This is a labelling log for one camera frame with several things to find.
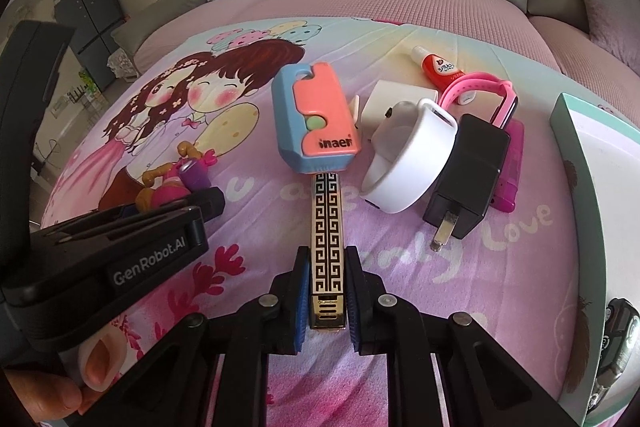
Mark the teal-edged cardboard box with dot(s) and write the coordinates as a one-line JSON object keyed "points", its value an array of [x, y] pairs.
{"points": [[600, 187]]}

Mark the pink watch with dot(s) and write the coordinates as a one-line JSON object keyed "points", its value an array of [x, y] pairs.
{"points": [[505, 99]]}

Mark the gold patterned lighter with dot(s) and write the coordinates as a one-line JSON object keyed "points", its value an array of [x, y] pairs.
{"points": [[326, 232]]}

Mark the pink lighter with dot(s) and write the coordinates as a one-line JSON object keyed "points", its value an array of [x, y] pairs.
{"points": [[512, 167]]}

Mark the black toy car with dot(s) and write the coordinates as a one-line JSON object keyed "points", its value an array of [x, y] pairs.
{"points": [[620, 342]]}

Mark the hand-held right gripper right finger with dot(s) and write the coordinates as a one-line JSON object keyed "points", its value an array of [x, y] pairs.
{"points": [[356, 302]]}

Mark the grey purple cushion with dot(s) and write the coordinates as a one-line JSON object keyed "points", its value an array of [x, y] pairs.
{"points": [[610, 2]]}

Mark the pink and yellow toy figure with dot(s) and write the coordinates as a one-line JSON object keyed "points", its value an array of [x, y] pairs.
{"points": [[170, 192]]}

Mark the black charger plug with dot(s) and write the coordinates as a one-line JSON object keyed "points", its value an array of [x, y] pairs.
{"points": [[475, 167]]}

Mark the red glue bottle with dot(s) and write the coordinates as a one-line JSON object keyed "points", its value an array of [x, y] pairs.
{"points": [[440, 69]]}

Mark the dark cabinet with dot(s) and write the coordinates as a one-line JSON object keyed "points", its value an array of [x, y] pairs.
{"points": [[90, 17]]}

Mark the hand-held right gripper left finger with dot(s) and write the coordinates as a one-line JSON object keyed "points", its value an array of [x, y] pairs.
{"points": [[300, 302]]}

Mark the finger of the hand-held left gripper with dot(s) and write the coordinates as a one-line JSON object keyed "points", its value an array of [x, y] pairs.
{"points": [[210, 202]]}

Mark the pink sofa seat cover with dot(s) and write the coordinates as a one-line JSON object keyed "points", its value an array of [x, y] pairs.
{"points": [[350, 2], [575, 42]]}

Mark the white square charger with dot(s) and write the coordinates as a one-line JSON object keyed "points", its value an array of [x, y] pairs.
{"points": [[390, 97]]}

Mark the white wristband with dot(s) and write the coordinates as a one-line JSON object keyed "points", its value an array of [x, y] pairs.
{"points": [[425, 167]]}

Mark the person's left hand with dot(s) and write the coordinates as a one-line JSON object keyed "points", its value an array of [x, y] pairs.
{"points": [[40, 394]]}

